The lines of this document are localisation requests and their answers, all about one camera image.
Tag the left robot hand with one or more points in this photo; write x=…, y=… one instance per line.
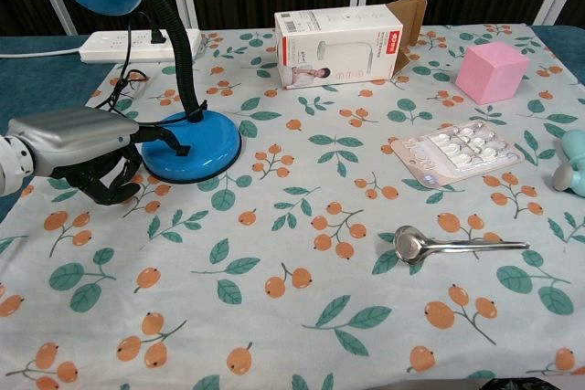
x=68, y=139

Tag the blue desk lamp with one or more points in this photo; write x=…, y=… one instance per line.
x=192, y=143

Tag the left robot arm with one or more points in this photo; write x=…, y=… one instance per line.
x=10, y=166

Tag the white cardboard product box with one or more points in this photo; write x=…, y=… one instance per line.
x=340, y=49

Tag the white power strip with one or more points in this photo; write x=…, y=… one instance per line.
x=137, y=45

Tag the fruit print tablecloth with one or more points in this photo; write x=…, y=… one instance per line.
x=292, y=248

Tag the metal spoon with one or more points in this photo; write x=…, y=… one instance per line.
x=439, y=247

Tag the clear plastic blister pack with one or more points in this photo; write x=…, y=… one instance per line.
x=457, y=150

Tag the pink cube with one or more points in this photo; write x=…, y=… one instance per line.
x=491, y=72

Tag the teal handheld fan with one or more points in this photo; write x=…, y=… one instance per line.
x=571, y=161

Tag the black object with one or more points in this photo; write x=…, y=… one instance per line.
x=516, y=383

